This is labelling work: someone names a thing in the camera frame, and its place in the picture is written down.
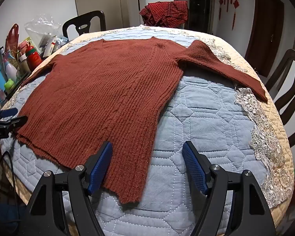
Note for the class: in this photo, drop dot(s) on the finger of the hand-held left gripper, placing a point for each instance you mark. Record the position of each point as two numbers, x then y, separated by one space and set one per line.
7 112
14 123

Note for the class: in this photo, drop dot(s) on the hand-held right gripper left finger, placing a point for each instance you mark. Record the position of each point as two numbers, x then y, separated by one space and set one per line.
100 167

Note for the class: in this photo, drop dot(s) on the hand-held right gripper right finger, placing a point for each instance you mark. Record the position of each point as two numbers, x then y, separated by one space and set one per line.
194 167

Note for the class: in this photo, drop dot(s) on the rust brown knitted sweater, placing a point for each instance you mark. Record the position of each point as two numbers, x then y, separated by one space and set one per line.
100 91

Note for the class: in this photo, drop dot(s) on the green plastic bottle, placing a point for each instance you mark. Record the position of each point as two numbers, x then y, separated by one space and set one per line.
9 86

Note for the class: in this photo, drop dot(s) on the blue beige quilted table cover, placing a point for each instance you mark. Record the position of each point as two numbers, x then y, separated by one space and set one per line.
206 127

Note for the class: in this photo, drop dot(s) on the white plastic bottle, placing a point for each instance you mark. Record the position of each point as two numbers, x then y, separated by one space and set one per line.
10 71

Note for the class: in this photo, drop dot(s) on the beige jar with white lid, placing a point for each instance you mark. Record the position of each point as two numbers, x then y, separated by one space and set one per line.
24 66

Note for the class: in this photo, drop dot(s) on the red reindeer thermos bottle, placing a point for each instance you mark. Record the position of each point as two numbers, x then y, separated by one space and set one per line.
33 59

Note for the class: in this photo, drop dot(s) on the red gift bag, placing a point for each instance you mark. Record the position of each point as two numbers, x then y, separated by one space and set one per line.
11 36

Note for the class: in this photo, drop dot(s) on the white cardboard box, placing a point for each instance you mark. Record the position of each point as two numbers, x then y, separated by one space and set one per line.
49 46

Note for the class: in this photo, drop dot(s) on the clear plastic bag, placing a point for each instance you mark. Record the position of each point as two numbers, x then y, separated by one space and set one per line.
39 27

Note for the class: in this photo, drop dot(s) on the dark wooden chair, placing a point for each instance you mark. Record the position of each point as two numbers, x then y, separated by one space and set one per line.
292 61
98 19

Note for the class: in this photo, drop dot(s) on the white cupboard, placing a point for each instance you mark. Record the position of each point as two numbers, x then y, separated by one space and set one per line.
100 0

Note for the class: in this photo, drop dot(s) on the brown wooden door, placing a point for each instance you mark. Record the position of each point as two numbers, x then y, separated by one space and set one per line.
264 29

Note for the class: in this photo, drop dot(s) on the red plaid shirt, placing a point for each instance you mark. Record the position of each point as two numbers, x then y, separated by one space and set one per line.
162 13

